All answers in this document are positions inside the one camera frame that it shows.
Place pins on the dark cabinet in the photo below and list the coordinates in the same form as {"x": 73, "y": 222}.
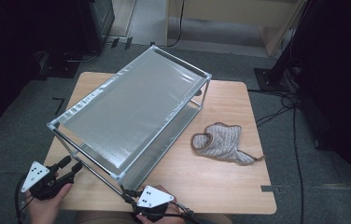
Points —
{"x": 97, "y": 21}

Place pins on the person's right hand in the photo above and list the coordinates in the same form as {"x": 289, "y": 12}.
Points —
{"x": 170, "y": 214}

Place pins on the black floor tape strip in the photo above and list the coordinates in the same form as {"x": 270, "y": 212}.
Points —
{"x": 128, "y": 43}
{"x": 151, "y": 43}
{"x": 115, "y": 42}

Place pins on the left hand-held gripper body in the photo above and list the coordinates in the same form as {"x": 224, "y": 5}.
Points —
{"x": 44, "y": 183}

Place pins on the light wooden furniture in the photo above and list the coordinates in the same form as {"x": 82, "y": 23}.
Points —
{"x": 232, "y": 18}

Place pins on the silver metal shelf rack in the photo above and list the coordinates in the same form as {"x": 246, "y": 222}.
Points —
{"x": 127, "y": 112}

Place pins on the person's left hand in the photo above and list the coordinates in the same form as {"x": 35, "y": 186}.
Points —
{"x": 44, "y": 208}

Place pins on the black table grommet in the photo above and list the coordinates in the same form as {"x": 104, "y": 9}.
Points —
{"x": 199, "y": 92}

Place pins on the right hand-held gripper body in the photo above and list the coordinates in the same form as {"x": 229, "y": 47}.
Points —
{"x": 153, "y": 202}

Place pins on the black metal stand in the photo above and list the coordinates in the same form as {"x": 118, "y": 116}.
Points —
{"x": 285, "y": 56}

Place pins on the grey floor tape strip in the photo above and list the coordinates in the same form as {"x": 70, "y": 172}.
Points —
{"x": 267, "y": 188}

